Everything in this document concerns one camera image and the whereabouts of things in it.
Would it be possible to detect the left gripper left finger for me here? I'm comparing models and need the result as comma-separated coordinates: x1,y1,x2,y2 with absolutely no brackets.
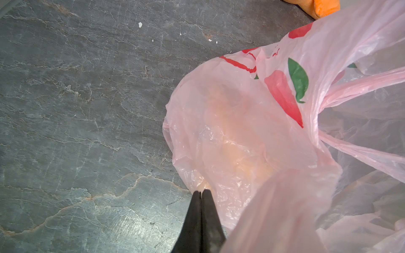
172,191,202,253

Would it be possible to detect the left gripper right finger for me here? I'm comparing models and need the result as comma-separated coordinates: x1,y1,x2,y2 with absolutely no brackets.
201,189,226,253

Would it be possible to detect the pink plastic bag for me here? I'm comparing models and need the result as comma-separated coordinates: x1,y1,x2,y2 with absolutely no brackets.
162,1,405,253

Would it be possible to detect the orange fish plush toy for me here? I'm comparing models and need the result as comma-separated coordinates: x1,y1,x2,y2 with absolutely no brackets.
284,0,341,20

